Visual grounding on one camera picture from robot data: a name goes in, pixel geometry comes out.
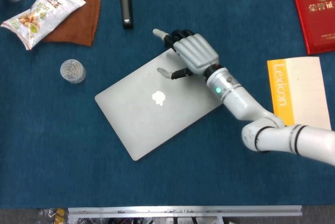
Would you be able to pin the aluminium frame rail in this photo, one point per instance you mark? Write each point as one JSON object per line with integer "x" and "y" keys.
{"x": 183, "y": 211}

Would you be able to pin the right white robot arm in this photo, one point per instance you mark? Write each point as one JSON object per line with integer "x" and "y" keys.
{"x": 235, "y": 98}

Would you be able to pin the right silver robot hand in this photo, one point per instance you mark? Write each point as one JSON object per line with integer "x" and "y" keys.
{"x": 196, "y": 51}

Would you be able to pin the black stapler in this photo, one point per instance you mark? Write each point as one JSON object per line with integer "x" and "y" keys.
{"x": 125, "y": 6}

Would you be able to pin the white snack bag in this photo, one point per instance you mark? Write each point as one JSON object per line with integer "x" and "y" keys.
{"x": 39, "y": 12}

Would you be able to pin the silver laptop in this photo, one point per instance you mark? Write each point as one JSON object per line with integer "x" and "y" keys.
{"x": 146, "y": 127}

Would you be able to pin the yellow white Lexicon notebook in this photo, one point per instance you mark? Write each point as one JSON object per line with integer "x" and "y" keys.
{"x": 306, "y": 90}

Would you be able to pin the blue felt table cover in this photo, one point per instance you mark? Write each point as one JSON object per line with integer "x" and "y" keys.
{"x": 209, "y": 182}

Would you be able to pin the brown folded cloth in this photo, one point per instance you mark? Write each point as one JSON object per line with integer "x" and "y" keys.
{"x": 78, "y": 25}

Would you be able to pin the clear jar of paper clips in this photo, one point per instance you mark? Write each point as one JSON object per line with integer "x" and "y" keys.
{"x": 72, "y": 71}

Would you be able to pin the clear plastic bag of parts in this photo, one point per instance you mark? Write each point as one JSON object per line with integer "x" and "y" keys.
{"x": 52, "y": 216}

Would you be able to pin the red certificate folder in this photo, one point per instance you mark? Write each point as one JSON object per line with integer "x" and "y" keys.
{"x": 319, "y": 20}

